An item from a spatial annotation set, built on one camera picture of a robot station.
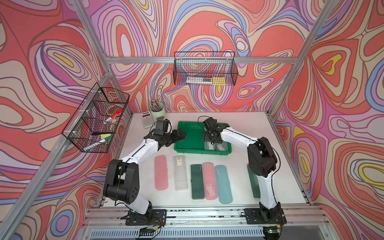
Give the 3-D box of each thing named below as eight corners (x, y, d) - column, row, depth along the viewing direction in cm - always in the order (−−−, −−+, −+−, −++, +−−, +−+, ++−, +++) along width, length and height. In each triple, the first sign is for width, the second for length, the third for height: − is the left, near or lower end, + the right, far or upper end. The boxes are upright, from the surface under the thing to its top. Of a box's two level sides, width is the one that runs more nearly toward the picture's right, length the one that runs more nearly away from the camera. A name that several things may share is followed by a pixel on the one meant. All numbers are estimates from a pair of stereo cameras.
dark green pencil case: (190, 199, 81) (190, 198, 79) (190, 166, 93) (190, 164, 91) (204, 199, 81) (204, 198, 79) (202, 166, 93) (203, 164, 91)
